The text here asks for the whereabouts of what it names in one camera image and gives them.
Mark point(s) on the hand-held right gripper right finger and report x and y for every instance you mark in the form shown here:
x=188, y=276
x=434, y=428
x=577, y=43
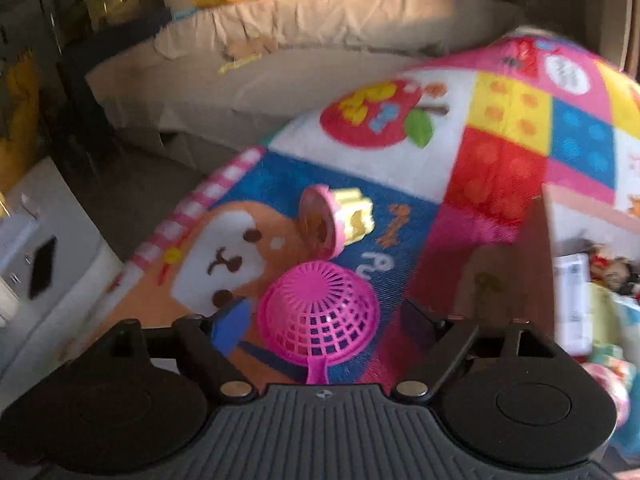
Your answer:
x=415, y=316

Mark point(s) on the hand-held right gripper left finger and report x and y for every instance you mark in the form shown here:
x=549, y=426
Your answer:
x=230, y=325

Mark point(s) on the pink toy strainer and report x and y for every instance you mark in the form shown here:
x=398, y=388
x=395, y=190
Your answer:
x=320, y=305

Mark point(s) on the cardboard box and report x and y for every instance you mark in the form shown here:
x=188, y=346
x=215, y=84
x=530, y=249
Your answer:
x=500, y=270

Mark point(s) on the pink yellow toy cupcake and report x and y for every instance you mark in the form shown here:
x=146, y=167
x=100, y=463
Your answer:
x=332, y=220

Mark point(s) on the colourful printed play mat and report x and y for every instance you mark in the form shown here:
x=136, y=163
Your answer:
x=400, y=185

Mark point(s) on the white packet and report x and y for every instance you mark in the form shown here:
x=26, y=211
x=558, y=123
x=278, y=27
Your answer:
x=572, y=305

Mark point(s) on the white cabinet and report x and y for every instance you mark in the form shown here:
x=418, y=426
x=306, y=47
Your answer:
x=45, y=285

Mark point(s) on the pink round toy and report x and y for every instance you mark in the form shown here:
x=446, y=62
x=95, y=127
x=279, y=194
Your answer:
x=607, y=392

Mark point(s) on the beige sofa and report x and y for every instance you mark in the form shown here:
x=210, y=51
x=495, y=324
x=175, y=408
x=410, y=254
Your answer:
x=300, y=50

